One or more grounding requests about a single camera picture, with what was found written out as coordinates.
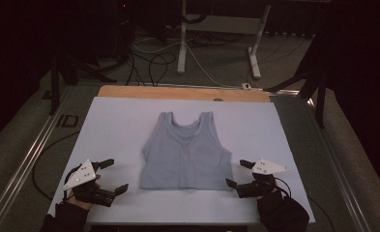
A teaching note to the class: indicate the black tripod stand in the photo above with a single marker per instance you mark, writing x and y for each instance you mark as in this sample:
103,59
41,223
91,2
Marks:
53,83
321,96

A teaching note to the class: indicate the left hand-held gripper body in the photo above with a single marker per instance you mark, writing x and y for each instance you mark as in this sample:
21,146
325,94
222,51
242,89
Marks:
81,175

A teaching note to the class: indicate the person's right hand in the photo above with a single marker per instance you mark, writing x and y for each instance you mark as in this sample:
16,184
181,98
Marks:
271,203

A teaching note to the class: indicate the white plug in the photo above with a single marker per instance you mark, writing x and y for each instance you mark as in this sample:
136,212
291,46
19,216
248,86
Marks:
246,86

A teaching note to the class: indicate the dark equipment rack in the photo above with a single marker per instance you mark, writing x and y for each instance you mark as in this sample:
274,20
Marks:
123,19

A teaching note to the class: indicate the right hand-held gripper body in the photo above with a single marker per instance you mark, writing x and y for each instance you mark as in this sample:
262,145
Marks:
265,167

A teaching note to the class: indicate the white table sheet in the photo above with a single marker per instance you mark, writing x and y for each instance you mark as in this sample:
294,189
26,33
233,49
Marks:
113,129

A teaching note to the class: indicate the person's left hand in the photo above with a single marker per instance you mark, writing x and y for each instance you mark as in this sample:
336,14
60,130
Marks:
78,203

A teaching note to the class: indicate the aluminium floor rail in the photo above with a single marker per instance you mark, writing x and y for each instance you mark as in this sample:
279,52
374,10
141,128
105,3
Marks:
342,180
26,161

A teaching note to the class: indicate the grey tank top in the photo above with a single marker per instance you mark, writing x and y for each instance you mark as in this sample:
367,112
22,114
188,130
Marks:
184,154

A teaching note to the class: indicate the black floor bracket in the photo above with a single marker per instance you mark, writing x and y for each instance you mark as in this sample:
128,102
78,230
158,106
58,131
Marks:
59,121

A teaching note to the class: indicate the white metal desk frame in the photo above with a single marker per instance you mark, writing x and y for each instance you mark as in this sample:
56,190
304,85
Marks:
223,24

